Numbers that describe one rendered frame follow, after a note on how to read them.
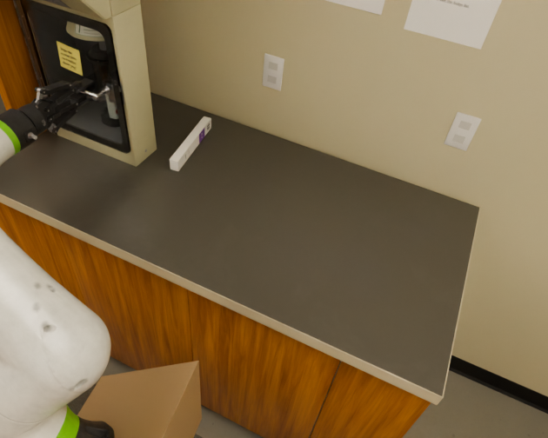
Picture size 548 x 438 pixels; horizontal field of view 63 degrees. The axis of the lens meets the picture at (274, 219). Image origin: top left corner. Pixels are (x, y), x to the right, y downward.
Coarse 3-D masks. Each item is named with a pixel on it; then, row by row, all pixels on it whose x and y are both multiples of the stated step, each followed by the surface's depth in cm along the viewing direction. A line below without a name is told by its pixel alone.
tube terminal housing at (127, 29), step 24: (120, 0) 111; (120, 24) 114; (120, 48) 117; (144, 48) 126; (120, 72) 121; (144, 72) 130; (144, 96) 134; (144, 120) 138; (96, 144) 145; (144, 144) 143
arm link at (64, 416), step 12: (0, 420) 58; (48, 420) 65; (60, 420) 67; (72, 420) 70; (0, 432) 59; (12, 432) 60; (24, 432) 62; (36, 432) 64; (48, 432) 65; (60, 432) 66; (72, 432) 68
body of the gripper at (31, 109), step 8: (32, 104) 111; (40, 104) 112; (48, 104) 114; (24, 112) 109; (32, 112) 110; (40, 112) 111; (32, 120) 109; (40, 120) 111; (40, 128) 112; (48, 128) 117
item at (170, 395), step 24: (120, 384) 85; (144, 384) 79; (168, 384) 74; (192, 384) 74; (96, 408) 84; (120, 408) 78; (144, 408) 73; (168, 408) 69; (192, 408) 80; (120, 432) 73; (144, 432) 69; (168, 432) 67; (192, 432) 86
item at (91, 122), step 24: (24, 0) 118; (48, 24) 120; (72, 24) 116; (96, 24) 113; (48, 48) 125; (96, 48) 118; (48, 72) 132; (72, 72) 127; (96, 72) 123; (120, 96) 125; (72, 120) 141; (96, 120) 136; (120, 120) 131; (120, 144) 138
